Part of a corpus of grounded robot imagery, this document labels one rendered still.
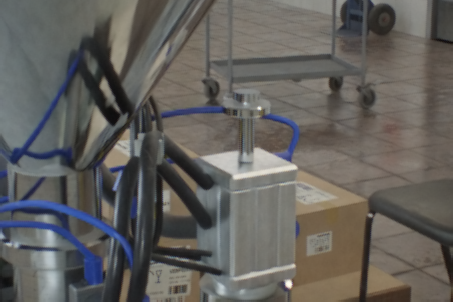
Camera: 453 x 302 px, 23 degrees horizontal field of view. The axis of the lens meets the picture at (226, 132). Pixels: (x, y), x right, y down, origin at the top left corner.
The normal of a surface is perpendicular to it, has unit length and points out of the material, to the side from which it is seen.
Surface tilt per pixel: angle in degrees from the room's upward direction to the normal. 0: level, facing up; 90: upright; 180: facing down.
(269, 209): 90
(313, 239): 90
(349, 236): 90
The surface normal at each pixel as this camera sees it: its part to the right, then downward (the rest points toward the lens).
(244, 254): 0.49, 0.22
